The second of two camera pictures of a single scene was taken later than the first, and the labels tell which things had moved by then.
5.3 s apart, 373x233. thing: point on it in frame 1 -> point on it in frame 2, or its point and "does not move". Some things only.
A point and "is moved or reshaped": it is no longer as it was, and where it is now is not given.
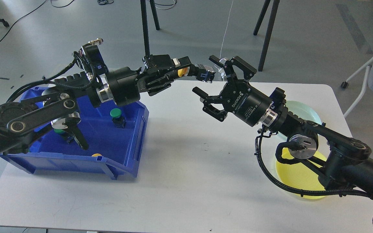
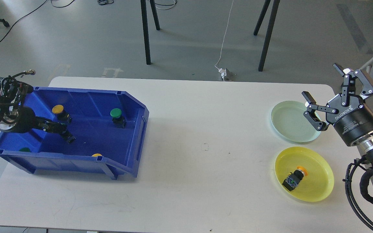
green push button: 59,131 is moved or reshaped
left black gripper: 125,88 -> 25,121
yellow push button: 183,71 -> 293,178
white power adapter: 223,73 does not move
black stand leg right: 270,33 does not move
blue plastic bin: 113,135 does not move
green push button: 119,121 does not move
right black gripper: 238,97 -> 353,120
